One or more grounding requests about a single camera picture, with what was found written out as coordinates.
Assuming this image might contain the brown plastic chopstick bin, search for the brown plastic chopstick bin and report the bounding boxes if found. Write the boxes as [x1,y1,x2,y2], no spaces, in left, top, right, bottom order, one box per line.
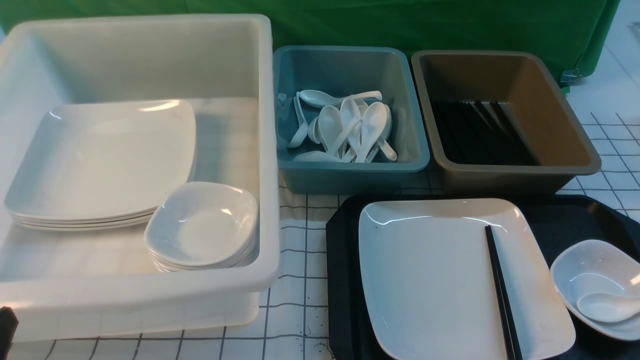
[411,50,602,195]

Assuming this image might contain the stack of white square plates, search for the stack of white square plates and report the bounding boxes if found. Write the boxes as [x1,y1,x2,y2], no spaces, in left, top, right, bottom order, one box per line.
[4,99,197,223]

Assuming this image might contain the black chopsticks in bin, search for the black chopsticks in bin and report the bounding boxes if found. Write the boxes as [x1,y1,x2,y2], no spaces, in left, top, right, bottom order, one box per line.
[430,100,540,166]

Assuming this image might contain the small white bowl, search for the small white bowl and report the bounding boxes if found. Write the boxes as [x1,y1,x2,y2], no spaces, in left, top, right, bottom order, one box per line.
[550,239,640,342]

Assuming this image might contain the pile of white spoons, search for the pile of white spoons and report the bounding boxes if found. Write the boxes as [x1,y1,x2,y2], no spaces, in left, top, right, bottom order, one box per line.
[285,89,398,163]

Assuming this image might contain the metal binder clip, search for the metal binder clip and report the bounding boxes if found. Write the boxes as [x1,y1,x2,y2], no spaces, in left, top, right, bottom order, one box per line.
[558,68,583,88]

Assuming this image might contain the black serving tray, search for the black serving tray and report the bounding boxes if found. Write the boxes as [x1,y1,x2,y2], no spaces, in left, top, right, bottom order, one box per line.
[326,194,640,360]

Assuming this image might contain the green backdrop cloth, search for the green backdrop cloth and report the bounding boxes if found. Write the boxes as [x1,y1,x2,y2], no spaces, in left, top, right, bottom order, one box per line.
[1,0,619,81]

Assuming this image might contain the white spoon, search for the white spoon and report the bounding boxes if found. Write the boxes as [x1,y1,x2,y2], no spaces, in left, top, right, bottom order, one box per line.
[576,292,640,323]

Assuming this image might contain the large white plastic bin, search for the large white plastic bin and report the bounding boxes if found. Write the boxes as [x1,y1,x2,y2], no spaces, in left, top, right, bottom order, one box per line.
[0,14,281,342]

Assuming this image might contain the stack of small white bowls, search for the stack of small white bowls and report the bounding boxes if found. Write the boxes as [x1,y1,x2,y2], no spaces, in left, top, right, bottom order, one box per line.
[144,181,259,272]

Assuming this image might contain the white square rice plate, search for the white square rice plate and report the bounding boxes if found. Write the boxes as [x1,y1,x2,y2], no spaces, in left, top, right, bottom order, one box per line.
[358,198,576,360]

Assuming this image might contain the teal plastic spoon bin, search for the teal plastic spoon bin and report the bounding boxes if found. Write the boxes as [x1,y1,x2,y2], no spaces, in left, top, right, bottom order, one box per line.
[273,45,431,195]

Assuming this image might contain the black chopstick pair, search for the black chopstick pair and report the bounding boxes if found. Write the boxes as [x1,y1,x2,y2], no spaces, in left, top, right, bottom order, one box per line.
[484,225,523,360]

